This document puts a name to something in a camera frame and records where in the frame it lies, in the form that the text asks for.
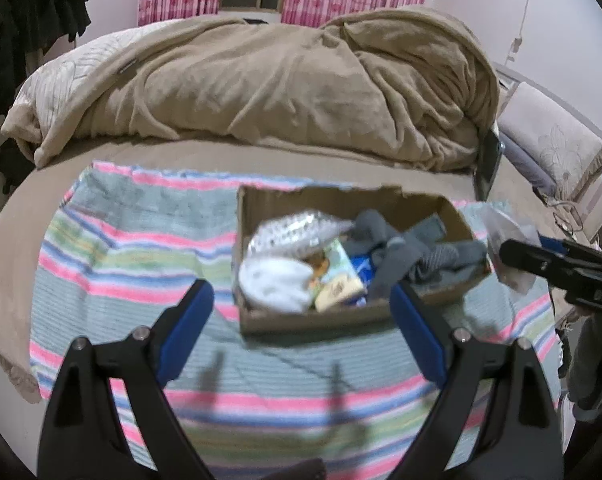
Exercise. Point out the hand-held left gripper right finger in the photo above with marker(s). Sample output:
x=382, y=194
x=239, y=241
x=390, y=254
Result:
x=421, y=335

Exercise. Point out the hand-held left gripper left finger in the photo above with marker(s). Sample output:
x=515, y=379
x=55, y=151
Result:
x=186, y=330

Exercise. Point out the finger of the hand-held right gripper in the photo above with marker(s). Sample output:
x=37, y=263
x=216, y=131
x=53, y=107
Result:
x=536, y=261
x=566, y=247

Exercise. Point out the clear plastic packet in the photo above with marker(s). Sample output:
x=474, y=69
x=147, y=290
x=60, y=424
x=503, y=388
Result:
x=503, y=225

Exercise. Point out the grey socks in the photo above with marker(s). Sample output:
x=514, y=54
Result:
x=396, y=265

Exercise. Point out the grey knit glove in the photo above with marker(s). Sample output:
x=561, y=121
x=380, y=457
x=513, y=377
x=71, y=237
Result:
x=456, y=257

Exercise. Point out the blue tissue packet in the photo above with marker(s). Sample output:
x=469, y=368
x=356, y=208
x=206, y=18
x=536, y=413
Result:
x=361, y=266

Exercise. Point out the white cloth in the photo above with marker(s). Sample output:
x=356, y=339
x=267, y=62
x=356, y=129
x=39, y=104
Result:
x=271, y=280

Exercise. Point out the cartoon printed packet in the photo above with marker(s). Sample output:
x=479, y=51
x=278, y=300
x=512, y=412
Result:
x=333, y=285

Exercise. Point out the cardboard box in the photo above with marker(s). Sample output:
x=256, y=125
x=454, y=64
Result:
x=301, y=322

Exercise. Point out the grey non-slip sock pair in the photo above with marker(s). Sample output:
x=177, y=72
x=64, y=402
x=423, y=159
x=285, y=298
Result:
x=371, y=227

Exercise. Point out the bag of white balls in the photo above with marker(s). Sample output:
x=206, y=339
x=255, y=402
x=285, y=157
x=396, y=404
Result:
x=286, y=232

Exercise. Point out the person's right forearm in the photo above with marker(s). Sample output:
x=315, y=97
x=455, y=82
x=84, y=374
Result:
x=596, y=360

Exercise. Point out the striped cloth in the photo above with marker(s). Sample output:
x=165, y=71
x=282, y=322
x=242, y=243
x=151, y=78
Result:
x=131, y=270

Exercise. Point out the grey pillow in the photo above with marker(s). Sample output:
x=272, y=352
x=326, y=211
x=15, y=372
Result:
x=523, y=160

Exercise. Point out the white floral pillow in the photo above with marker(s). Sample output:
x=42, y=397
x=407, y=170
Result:
x=561, y=140

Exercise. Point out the grey headboard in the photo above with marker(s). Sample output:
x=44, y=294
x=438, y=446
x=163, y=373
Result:
x=551, y=91

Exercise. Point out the bed with beige sheet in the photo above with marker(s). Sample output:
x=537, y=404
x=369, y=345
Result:
x=11, y=240

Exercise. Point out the dark cloth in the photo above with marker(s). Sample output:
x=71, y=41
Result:
x=8, y=165

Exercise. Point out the beige blanket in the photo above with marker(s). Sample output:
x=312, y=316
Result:
x=281, y=85

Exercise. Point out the white patterned quilt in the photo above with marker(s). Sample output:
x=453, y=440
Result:
x=56, y=85

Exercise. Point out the black hanging clothing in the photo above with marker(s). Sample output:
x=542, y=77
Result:
x=26, y=20

